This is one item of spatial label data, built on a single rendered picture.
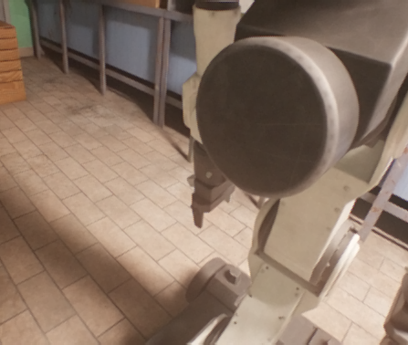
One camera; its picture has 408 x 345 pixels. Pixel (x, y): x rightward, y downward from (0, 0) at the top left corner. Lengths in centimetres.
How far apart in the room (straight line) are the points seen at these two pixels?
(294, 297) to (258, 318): 10
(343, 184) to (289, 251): 19
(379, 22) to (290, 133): 10
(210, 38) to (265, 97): 29
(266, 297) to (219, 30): 53
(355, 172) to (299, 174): 26
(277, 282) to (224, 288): 37
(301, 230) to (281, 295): 18
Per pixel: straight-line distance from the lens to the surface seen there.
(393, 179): 158
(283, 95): 19
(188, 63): 215
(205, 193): 64
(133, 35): 261
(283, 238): 58
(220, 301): 103
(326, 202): 49
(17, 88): 299
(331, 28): 24
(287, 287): 68
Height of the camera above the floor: 102
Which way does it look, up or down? 33 degrees down
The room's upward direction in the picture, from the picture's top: 9 degrees clockwise
